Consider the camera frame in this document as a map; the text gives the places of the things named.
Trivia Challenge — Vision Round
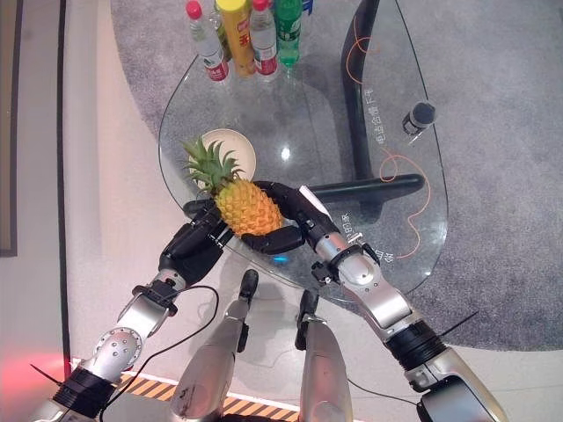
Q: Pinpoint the grey carpet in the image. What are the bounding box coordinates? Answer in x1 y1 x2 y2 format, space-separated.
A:
109 0 563 353

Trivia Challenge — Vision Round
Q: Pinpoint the yellow drink bottle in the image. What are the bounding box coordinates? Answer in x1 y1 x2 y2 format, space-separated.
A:
215 0 257 79

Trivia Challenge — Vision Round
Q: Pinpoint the small black capped jar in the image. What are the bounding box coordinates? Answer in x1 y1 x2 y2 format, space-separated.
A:
401 101 437 138

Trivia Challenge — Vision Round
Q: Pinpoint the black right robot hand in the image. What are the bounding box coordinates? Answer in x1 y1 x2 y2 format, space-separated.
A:
240 178 340 256

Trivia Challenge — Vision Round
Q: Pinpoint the silver robot leg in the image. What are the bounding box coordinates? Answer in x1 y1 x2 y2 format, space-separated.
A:
168 269 260 422
295 291 358 422

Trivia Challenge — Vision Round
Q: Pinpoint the silver left robot leg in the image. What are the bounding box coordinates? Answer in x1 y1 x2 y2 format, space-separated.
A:
168 269 260 422

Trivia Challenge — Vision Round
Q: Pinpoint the clear water bottle red cap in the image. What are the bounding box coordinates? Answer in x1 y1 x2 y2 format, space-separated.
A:
185 0 231 83
250 0 281 76

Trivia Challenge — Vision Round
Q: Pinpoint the cream round plate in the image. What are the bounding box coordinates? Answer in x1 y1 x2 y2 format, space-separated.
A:
186 127 258 182

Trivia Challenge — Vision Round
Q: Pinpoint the green soda bottle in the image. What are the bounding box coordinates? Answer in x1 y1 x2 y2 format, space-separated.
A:
274 0 304 68

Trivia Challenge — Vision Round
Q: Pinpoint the yellow pineapple with green crown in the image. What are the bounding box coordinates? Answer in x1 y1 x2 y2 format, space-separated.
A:
181 135 285 239

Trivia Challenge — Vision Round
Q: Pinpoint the black table frame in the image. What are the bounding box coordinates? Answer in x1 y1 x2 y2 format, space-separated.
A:
307 0 426 200

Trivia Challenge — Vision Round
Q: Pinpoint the thin orange cable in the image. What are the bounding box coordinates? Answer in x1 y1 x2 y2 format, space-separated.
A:
345 36 431 261

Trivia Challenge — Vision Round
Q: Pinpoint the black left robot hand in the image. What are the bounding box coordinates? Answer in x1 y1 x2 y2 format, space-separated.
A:
157 199 230 285

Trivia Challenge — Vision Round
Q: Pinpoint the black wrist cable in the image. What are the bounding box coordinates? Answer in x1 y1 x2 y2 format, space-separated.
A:
98 285 221 422

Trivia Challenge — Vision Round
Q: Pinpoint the silver right robot leg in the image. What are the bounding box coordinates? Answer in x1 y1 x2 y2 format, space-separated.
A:
295 291 358 422

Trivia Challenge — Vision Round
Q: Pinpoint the yellow black hazard tape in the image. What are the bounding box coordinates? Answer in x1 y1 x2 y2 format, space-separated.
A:
115 372 305 417

